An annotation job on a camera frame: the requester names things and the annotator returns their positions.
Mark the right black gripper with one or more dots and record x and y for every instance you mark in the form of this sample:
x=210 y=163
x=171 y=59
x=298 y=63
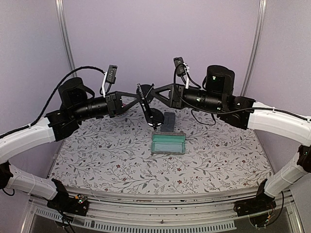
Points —
x=176 y=96

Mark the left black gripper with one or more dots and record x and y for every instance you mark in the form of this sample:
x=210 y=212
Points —
x=119 y=108

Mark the aluminium post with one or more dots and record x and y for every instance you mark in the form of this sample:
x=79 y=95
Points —
x=255 y=46
x=64 y=33

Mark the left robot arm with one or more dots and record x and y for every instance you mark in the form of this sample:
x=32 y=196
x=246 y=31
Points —
x=78 y=103

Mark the right aluminium post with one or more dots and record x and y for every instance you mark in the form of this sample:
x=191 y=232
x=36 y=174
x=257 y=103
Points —
x=255 y=46

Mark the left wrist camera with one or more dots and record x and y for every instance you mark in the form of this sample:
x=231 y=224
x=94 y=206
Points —
x=109 y=79

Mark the blue-grey glasses case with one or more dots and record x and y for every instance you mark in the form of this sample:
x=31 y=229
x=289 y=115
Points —
x=169 y=122

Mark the front aluminium rail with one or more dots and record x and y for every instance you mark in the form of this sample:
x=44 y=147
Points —
x=177 y=213

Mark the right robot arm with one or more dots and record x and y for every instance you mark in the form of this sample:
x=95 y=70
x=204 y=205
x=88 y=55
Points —
x=215 y=96

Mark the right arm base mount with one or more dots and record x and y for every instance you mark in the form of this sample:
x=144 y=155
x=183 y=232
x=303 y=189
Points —
x=261 y=202

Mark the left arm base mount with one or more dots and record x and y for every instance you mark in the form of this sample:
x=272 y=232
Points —
x=62 y=202

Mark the left aluminium post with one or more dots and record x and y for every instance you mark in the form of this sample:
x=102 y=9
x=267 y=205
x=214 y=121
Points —
x=64 y=33

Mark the light blue cloth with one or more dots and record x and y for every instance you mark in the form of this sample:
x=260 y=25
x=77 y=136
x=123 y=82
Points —
x=165 y=147

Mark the thin black-framed glasses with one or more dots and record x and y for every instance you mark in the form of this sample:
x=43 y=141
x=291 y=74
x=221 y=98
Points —
x=153 y=116

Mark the beige-grey glasses case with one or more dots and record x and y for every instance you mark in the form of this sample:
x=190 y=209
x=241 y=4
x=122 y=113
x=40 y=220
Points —
x=168 y=143

